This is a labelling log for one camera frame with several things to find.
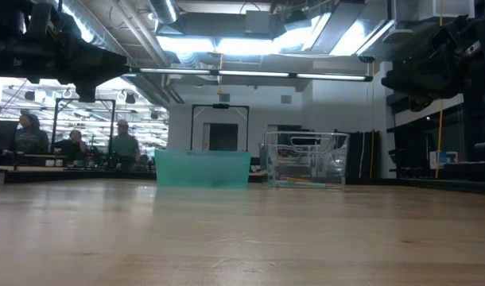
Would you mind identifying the long light bar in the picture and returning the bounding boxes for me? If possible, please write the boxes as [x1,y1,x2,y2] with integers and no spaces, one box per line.
[122,66,374,83]

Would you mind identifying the black folding panel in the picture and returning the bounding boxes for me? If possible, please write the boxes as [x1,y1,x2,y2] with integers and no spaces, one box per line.
[345,130,382,180]

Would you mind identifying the person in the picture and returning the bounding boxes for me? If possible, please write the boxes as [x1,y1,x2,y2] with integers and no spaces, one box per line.
[12,113,52,157]
[52,129,93,160]
[110,118,142,168]

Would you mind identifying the teal translucent plastic bin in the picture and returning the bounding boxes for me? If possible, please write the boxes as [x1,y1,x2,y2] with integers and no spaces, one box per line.
[153,149,252,190]

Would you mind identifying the black office chair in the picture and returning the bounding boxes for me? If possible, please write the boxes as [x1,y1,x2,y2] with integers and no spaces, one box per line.
[0,120,19,167]

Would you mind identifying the clear plastic bin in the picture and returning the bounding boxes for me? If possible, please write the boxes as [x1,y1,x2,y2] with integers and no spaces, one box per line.
[264,130,351,190]

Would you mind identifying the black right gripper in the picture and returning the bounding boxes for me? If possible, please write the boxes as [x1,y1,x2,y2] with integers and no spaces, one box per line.
[381,15,472,99]

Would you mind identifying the orange pencil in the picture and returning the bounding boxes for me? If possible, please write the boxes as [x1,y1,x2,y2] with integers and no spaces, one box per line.
[280,176,327,184]

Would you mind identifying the silver spiral ventilation duct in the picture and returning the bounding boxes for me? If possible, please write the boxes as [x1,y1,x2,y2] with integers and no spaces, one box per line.
[147,0,180,25]

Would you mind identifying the thin yellow hanging cable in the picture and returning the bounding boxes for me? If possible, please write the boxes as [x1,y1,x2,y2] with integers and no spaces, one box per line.
[369,61,375,180]

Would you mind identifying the dark doorway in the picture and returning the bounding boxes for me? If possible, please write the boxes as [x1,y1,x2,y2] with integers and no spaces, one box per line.
[202,122,240,153]

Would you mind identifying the blue and white box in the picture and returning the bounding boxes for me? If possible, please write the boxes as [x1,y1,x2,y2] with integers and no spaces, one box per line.
[428,149,459,172]

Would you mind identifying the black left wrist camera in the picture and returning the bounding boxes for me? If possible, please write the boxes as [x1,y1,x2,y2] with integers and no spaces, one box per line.
[75,81,98,103]

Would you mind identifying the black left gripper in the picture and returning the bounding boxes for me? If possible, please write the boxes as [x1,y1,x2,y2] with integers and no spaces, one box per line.
[23,11,131,85]

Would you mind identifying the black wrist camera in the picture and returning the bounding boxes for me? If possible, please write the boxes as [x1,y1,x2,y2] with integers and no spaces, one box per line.
[75,81,98,103]
[409,93,434,113]

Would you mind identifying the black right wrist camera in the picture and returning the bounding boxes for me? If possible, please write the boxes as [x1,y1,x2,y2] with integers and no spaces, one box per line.
[409,93,434,113]

